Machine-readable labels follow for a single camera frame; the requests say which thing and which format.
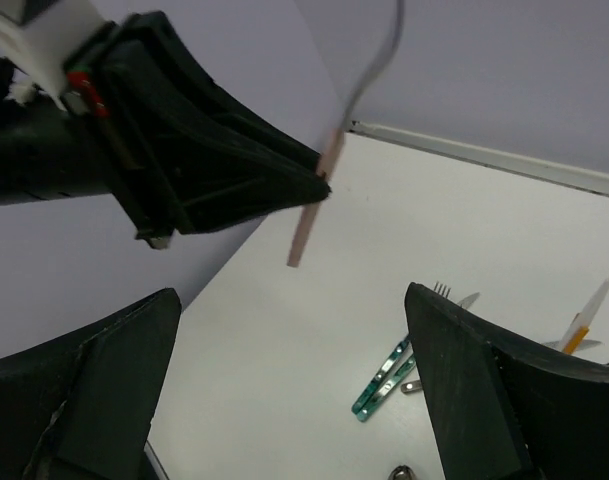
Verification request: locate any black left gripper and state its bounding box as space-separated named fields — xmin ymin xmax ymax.
xmin=0 ymin=10 xmax=181 ymax=250

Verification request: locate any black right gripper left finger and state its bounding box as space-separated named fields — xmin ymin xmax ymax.
xmin=0 ymin=288 xmax=182 ymax=479

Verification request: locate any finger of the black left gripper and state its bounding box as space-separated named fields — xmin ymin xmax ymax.
xmin=148 ymin=12 xmax=330 ymax=234

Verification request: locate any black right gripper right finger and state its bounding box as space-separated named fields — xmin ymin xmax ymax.
xmin=404 ymin=283 xmax=609 ymax=479

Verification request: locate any pink-handled fork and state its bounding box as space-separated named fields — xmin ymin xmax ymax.
xmin=287 ymin=0 xmax=406 ymax=268

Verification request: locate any teal-handled fork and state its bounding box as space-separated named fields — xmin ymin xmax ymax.
xmin=352 ymin=282 xmax=453 ymax=416

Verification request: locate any white chopstick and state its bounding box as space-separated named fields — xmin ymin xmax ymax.
xmin=556 ymin=277 xmax=609 ymax=352

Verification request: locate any orange chopstick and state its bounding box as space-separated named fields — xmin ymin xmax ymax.
xmin=561 ymin=326 xmax=590 ymax=355

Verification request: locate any black-handled knife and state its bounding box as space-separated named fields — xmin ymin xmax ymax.
xmin=400 ymin=380 xmax=422 ymax=395

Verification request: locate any teal-handled knife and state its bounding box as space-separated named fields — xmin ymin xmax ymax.
xmin=358 ymin=292 xmax=481 ymax=424

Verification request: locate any black-handled spoon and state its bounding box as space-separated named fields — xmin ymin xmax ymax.
xmin=387 ymin=465 xmax=417 ymax=480

